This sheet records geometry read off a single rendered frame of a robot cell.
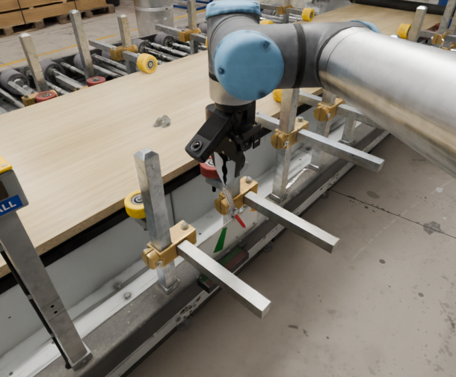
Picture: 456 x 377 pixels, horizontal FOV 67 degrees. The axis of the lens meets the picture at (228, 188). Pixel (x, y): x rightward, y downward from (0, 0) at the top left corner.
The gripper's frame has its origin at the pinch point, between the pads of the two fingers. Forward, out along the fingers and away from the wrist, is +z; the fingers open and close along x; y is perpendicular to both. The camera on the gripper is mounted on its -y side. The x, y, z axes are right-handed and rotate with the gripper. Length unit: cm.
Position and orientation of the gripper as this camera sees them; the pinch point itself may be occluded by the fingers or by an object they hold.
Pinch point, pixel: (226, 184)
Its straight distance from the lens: 78.1
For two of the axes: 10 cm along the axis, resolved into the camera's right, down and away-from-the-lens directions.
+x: -7.4, -4.2, 5.3
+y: 6.8, -4.6, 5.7
